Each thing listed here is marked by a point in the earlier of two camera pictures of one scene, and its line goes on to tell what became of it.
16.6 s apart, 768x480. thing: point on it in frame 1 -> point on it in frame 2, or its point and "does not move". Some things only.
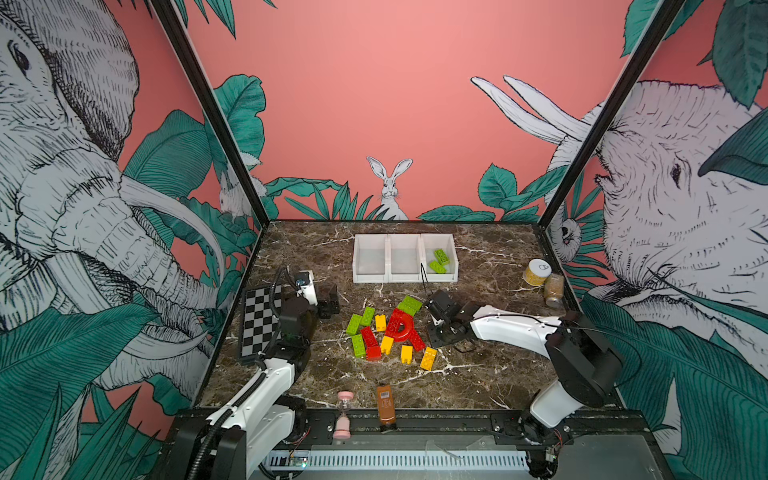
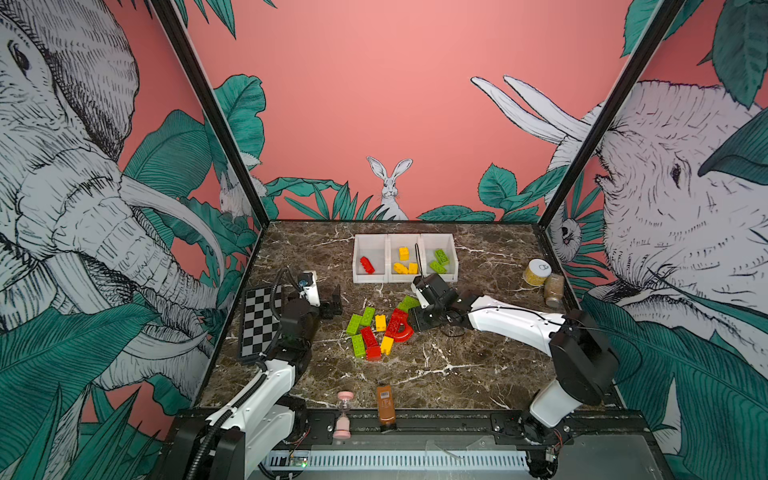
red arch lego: [400, 325] does not move
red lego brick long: [417, 341] -> [366, 264]
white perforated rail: [399, 461] does not move
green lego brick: [438, 267] does not move
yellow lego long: [428, 359] -> [400, 268]
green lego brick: [441, 257] does not move
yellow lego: [386, 344] does not move
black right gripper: [433, 339] -> [419, 319]
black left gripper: [325, 311] does not move
